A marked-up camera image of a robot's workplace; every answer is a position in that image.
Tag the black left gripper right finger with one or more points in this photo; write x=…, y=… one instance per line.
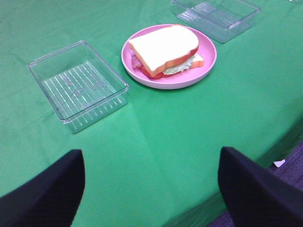
x=255, y=197

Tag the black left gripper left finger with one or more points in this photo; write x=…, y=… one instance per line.
x=50, y=199

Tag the white bread slice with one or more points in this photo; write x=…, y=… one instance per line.
x=198, y=62
x=164, y=48

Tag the green lettuce leaf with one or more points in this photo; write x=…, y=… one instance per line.
x=179, y=68

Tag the clear left plastic container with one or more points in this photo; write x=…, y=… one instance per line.
x=80, y=85

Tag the clear plastic container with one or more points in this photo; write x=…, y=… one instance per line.
x=221, y=20
x=80, y=85

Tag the green tablecloth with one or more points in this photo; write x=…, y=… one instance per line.
x=153, y=162

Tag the pink round plate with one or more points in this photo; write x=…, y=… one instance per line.
x=206, y=49

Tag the clear right plastic container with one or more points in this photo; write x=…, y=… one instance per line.
x=221, y=20

